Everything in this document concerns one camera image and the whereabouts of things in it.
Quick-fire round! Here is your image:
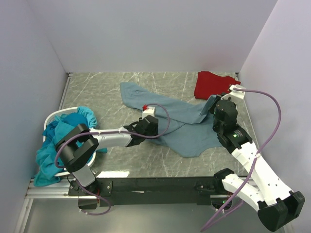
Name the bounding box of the grey-blue t shirt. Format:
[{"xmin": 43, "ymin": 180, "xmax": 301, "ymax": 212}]
[{"xmin": 120, "ymin": 82, "xmax": 221, "ymax": 158}]

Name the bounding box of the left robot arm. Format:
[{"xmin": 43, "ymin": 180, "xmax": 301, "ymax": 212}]
[{"xmin": 55, "ymin": 115, "xmax": 158, "ymax": 187}]

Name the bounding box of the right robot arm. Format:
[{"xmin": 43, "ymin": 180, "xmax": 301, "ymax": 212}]
[{"xmin": 201, "ymin": 87, "xmax": 305, "ymax": 232}]

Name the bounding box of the teal t shirts pile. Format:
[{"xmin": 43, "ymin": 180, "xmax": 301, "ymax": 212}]
[{"xmin": 33, "ymin": 106, "xmax": 107, "ymax": 187}]

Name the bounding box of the red folded t shirt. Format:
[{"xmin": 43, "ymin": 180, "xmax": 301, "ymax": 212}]
[{"xmin": 194, "ymin": 71, "xmax": 241, "ymax": 100}]

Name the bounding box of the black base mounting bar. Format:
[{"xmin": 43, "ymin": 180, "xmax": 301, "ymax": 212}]
[{"xmin": 68, "ymin": 177, "xmax": 231, "ymax": 210}]

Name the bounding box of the white laundry basket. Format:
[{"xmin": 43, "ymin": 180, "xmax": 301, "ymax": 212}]
[{"xmin": 43, "ymin": 108, "xmax": 97, "ymax": 177}]

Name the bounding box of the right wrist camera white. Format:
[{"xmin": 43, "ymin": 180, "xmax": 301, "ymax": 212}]
[{"xmin": 228, "ymin": 84, "xmax": 245, "ymax": 104}]

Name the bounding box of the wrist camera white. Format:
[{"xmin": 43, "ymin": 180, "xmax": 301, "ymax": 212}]
[
  {"xmin": 142, "ymin": 104, "xmax": 156, "ymax": 119},
  {"xmin": 228, "ymin": 84, "xmax": 245, "ymax": 104}
]

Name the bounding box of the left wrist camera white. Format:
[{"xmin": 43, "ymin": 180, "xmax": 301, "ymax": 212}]
[{"xmin": 142, "ymin": 104, "xmax": 156, "ymax": 119}]

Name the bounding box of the aluminium frame rail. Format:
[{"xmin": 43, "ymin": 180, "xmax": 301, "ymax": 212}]
[{"xmin": 25, "ymin": 178, "xmax": 73, "ymax": 200}]

